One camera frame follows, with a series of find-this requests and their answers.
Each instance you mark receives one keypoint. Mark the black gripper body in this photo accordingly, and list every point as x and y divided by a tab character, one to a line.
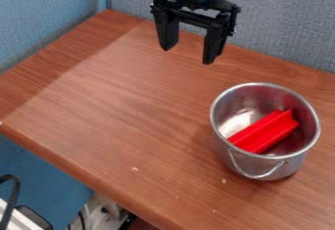
197	2

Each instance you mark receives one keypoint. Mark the red plastic block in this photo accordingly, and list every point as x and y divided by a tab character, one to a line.
259	136

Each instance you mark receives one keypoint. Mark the metal pot with handle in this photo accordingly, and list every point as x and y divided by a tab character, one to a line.
241	106

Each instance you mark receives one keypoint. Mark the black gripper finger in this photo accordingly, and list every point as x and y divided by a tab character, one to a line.
167	28
215	41

